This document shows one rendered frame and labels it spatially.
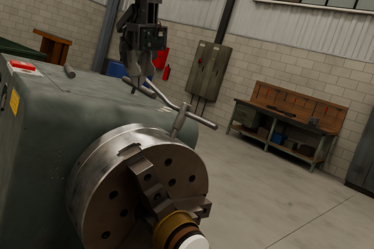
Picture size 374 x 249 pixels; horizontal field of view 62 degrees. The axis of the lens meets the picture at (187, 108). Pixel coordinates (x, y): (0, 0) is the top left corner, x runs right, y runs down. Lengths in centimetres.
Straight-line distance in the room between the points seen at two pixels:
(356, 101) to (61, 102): 681
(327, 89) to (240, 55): 240
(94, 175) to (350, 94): 686
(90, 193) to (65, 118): 18
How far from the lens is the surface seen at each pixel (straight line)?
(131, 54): 74
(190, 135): 91
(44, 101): 74
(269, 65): 801
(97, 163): 67
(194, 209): 73
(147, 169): 62
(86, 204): 65
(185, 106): 71
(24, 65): 101
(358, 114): 724
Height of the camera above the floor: 141
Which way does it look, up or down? 9 degrees down
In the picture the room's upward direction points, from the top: 17 degrees clockwise
